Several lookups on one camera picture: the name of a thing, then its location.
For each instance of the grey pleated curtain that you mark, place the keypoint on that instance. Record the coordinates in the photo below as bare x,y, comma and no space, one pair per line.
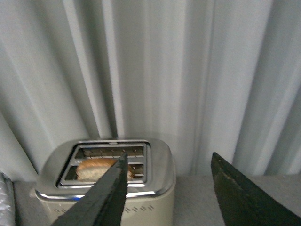
202,75

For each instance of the brown-crusted bread slice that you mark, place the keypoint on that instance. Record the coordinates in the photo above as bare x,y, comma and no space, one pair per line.
93,169

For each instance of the cream two-slot toaster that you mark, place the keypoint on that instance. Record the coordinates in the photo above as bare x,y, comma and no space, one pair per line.
150,186

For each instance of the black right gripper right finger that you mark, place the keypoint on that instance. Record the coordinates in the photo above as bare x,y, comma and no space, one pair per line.
242,202

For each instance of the silver quilted oven mitt top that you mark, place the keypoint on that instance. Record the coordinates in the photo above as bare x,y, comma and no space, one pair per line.
7,201

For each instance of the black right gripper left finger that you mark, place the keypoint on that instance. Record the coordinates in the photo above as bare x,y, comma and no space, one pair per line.
104,203

